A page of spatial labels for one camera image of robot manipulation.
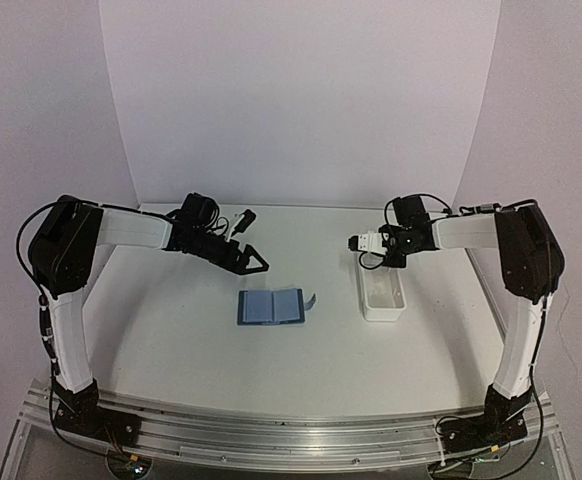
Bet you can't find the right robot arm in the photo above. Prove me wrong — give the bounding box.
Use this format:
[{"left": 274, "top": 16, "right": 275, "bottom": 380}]
[{"left": 379, "top": 194, "right": 565, "bottom": 453}]

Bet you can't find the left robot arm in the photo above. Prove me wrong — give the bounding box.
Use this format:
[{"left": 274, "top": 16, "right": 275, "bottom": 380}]
[{"left": 16, "top": 193, "right": 269, "bottom": 451}]

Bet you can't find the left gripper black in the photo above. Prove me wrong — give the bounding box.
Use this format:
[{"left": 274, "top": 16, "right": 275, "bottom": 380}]
[{"left": 189, "top": 227, "right": 268, "bottom": 274}]

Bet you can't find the white plastic tray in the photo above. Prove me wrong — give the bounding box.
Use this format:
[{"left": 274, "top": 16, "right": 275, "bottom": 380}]
[{"left": 357, "top": 253, "right": 406, "bottom": 323}]

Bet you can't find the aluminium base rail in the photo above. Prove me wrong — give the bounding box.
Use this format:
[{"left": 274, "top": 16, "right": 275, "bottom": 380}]
[{"left": 18, "top": 384, "right": 557, "bottom": 464}]

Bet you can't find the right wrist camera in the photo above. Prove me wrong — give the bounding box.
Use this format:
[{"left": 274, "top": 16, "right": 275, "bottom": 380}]
[{"left": 347, "top": 231, "right": 388, "bottom": 256}]

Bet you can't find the blue leather card holder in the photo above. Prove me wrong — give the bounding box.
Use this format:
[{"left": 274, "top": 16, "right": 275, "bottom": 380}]
[{"left": 237, "top": 288, "right": 317, "bottom": 326}]

